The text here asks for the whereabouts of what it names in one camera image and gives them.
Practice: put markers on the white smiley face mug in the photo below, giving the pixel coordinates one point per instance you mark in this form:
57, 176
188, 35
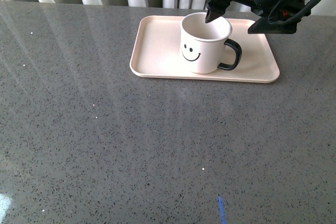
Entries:
203, 44

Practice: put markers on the beige rectangular tray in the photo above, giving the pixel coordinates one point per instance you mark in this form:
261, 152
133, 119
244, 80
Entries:
156, 53

